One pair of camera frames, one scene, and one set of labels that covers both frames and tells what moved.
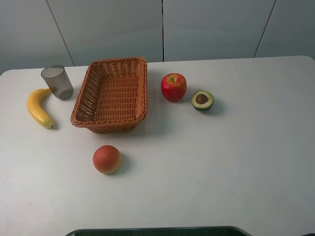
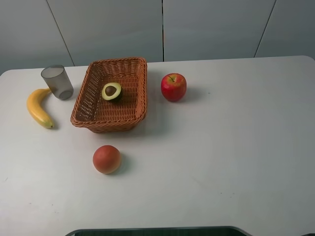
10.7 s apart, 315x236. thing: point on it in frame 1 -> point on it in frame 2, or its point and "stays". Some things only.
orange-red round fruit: x=107 y=159 stays
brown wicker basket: x=112 y=96 stays
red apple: x=173 y=86 stays
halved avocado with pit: x=202 y=100 -> x=110 y=91
